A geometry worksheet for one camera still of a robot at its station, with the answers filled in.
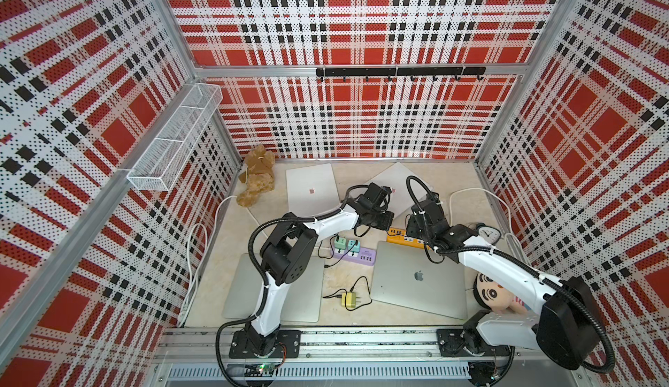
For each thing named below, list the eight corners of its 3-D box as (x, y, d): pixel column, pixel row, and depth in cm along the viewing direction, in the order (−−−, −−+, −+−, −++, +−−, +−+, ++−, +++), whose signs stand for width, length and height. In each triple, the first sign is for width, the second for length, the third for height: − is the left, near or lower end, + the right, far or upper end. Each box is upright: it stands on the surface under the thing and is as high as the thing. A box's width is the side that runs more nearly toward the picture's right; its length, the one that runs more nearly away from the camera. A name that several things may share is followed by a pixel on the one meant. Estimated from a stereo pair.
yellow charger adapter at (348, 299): (341, 308, 82) (340, 304, 79) (341, 295, 85) (341, 291, 81) (355, 308, 82) (355, 304, 79) (355, 295, 85) (355, 291, 81)
